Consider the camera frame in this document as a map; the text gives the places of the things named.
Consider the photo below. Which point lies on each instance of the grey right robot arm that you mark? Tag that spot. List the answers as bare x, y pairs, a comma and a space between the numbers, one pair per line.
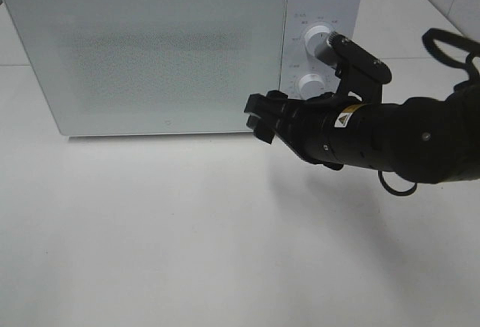
423, 140

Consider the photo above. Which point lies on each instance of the white microwave oven body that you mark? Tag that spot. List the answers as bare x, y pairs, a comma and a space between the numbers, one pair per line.
322, 4

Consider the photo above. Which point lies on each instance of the white timer knob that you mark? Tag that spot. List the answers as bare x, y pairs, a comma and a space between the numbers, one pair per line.
311, 85

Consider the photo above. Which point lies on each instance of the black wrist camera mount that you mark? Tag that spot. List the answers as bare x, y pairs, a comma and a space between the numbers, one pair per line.
359, 72

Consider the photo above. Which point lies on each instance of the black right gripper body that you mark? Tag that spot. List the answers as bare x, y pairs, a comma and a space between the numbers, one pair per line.
329, 130

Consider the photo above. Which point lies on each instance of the upper white power knob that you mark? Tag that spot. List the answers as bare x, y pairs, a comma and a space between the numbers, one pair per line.
316, 39

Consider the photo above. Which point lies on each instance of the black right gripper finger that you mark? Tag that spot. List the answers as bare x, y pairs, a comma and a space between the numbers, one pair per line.
263, 128
270, 104

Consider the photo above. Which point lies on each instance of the white microwave door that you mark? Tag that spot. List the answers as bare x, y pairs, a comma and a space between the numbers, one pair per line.
135, 67

